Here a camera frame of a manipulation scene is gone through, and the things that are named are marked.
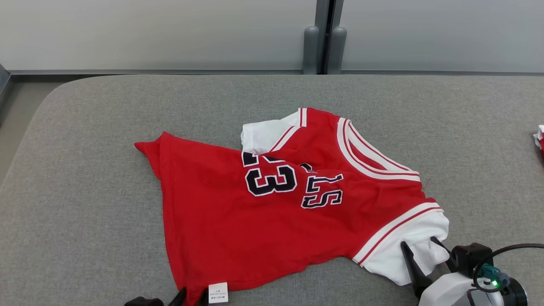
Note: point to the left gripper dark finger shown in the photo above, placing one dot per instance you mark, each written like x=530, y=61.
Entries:
x=178, y=299
x=203, y=299

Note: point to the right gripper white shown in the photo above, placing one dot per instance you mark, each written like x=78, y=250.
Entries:
x=450, y=293

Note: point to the red white basketball jersey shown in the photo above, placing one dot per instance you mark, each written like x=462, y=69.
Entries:
x=238, y=229

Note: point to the red shorts white waistband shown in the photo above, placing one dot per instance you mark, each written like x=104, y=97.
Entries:
x=540, y=140

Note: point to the grey fabric sofa cushion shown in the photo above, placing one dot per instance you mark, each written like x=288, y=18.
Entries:
x=85, y=191

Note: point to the grey vertical partition column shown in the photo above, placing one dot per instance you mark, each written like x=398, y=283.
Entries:
x=323, y=17

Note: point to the left gripper black camera box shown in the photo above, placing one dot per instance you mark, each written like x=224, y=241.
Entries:
x=142, y=302

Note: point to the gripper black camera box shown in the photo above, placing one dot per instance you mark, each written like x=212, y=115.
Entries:
x=469, y=257
x=142, y=302

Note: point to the right gripper black camera box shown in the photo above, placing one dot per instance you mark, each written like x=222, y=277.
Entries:
x=469, y=257

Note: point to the grey partition base rail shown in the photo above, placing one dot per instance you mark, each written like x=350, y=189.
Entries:
x=148, y=72

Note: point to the grey rounded partition post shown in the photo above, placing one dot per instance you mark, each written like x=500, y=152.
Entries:
x=337, y=51
x=311, y=51

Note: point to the grey metal frame leg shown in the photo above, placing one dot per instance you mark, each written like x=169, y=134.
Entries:
x=3, y=80

